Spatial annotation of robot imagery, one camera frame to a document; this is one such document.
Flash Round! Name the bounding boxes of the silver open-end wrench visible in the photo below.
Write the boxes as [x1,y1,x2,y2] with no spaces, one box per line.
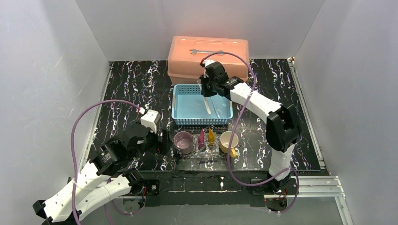
[189,48,225,57]

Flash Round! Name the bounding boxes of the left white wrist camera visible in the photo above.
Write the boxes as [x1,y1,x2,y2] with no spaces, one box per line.
[138,107,161,134]

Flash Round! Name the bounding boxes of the yellow toothpaste tube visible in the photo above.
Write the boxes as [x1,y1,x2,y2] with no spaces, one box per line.
[207,128,215,146]

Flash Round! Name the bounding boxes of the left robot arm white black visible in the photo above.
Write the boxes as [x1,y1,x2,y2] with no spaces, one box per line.
[32,124,171,225]

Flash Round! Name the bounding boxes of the clear plastic tray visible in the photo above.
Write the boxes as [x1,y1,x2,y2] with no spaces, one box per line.
[188,127,224,158]

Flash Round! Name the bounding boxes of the light blue plastic basket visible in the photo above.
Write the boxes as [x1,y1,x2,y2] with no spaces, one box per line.
[171,84,233,125]

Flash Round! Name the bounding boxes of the purple mug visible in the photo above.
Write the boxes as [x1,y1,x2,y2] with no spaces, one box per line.
[173,131,193,155]

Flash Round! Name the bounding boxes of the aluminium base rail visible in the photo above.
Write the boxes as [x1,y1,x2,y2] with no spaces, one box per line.
[59,177,353,225]

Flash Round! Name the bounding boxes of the pink toothpaste tube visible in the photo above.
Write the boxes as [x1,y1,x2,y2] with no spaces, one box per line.
[197,129,206,151]

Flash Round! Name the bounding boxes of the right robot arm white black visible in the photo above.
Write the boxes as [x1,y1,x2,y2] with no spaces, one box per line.
[200,60,302,192]

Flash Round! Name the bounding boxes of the yellow mug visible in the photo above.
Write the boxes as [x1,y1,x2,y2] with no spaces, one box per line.
[219,131,239,158]

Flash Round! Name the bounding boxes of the orange plastic toolbox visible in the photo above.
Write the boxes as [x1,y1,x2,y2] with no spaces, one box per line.
[166,35,249,92]

